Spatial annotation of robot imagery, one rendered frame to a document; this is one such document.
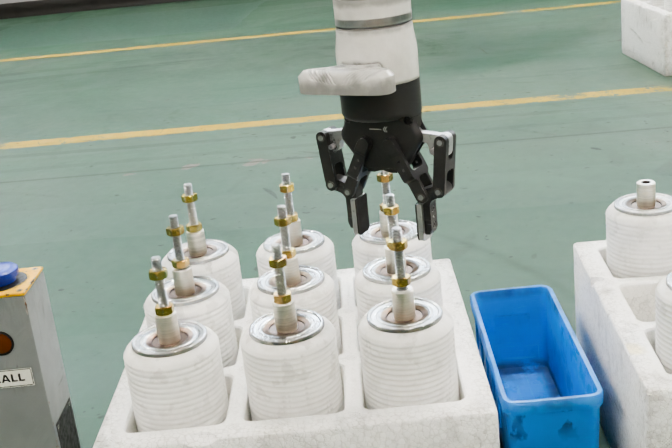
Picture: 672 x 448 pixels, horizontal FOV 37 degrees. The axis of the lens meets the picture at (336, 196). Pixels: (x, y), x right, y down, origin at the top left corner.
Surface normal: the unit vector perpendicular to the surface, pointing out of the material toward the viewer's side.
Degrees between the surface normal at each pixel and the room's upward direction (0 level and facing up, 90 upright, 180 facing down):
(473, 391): 0
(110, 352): 0
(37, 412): 90
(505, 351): 88
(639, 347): 0
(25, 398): 90
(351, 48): 81
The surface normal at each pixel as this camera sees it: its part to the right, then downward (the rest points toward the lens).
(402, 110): 0.49, 0.22
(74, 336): -0.11, -0.94
